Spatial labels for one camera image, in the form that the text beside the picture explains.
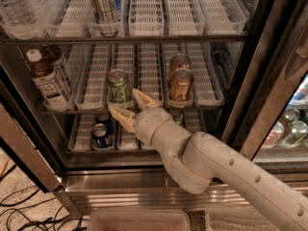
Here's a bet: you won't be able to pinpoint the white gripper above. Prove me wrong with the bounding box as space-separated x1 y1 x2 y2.
109 89 172 145

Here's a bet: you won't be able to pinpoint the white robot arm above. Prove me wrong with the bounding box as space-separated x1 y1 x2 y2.
109 90 308 231

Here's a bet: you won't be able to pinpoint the green soda can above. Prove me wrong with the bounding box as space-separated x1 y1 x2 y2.
107 68 132 104

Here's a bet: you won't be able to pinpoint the rear blue soda can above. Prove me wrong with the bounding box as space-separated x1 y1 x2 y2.
95 113 114 133

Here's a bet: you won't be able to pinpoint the blue soda can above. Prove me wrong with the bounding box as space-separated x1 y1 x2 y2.
91 123 113 148
95 113 114 133

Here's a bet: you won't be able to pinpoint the rear silver can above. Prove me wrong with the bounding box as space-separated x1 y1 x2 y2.
170 110 183 125

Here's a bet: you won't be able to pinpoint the front blue soda can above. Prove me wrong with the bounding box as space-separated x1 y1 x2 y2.
91 123 113 148

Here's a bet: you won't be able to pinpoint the front orange soda can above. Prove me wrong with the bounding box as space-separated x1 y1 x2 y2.
169 68 193 102

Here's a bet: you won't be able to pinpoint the orange soda can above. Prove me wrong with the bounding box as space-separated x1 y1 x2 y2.
169 68 193 102
169 53 191 73

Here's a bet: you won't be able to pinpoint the rear orange soda can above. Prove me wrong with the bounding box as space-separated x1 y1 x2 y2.
169 53 191 73

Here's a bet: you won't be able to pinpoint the stainless steel fridge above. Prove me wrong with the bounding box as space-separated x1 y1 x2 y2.
0 0 307 216

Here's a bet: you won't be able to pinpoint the tall can on top shelf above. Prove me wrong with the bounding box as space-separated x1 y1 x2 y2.
90 0 121 24

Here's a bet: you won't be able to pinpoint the glass fridge door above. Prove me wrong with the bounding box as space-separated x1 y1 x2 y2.
219 0 307 160

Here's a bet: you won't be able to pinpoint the rear tea bottle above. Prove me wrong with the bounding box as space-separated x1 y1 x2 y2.
42 45 72 93

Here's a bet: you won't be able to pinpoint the front tea bottle white cap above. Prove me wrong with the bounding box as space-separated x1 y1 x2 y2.
26 49 69 111

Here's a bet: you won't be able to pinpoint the clear plastic bin left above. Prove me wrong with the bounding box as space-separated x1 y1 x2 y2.
87 209 191 231

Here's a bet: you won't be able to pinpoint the clear plastic bin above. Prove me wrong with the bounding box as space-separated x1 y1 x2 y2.
205 206 279 231
87 209 191 231

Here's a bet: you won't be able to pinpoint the clear plastic bin right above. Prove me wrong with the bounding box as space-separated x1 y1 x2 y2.
205 206 279 231

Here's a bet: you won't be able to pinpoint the clear water bottle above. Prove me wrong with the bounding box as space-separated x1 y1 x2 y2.
0 0 37 26

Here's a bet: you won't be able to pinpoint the green glass bottle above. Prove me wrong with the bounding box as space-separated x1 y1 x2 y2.
279 120 308 148

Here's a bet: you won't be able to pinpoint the black floor cables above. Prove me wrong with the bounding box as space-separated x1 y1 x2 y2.
0 164 89 231

